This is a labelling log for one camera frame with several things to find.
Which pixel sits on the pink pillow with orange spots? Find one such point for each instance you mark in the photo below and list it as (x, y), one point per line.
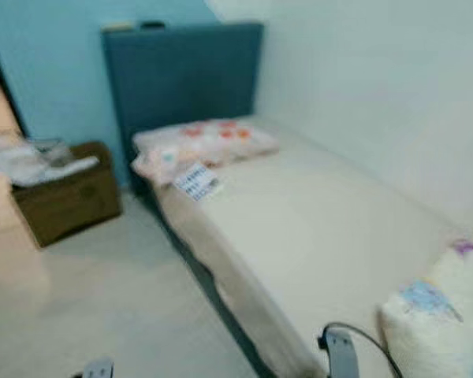
(213, 142)

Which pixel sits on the cream quilt with cartoon prints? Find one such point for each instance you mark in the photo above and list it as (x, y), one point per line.
(441, 331)

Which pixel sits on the cream sheeted bed mattress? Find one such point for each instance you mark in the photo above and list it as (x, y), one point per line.
(315, 220)

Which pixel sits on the blue fabric headboard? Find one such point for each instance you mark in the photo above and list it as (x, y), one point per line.
(181, 79)

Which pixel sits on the black remote control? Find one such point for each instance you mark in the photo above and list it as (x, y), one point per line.
(152, 24)

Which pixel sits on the brown cardboard box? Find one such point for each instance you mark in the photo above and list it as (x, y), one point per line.
(71, 201)

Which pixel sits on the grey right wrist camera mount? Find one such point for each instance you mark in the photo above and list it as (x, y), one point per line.
(343, 358)

